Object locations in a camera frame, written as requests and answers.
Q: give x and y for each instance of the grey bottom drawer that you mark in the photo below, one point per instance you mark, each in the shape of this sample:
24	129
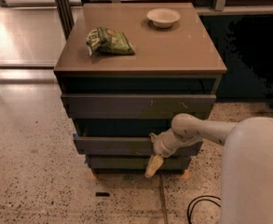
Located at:
134	163

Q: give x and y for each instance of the grey drawer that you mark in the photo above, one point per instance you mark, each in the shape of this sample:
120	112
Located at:
134	163
136	106
114	146

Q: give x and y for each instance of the white bowl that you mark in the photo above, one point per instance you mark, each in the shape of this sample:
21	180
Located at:
163	17

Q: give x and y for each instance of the brown drawer cabinet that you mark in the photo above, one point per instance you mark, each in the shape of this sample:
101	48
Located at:
179	60

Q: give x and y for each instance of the grey top drawer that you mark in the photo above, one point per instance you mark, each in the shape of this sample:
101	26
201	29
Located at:
136	106

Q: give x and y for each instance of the black floor tape mark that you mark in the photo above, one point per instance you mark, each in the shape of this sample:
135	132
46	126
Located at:
102	194

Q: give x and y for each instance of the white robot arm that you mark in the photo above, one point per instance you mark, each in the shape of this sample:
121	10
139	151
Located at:
247	167

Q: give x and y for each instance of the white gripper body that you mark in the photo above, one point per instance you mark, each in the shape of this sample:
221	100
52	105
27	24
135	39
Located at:
159	146

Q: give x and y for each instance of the green snack bag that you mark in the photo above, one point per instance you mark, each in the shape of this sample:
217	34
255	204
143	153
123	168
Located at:
106	40

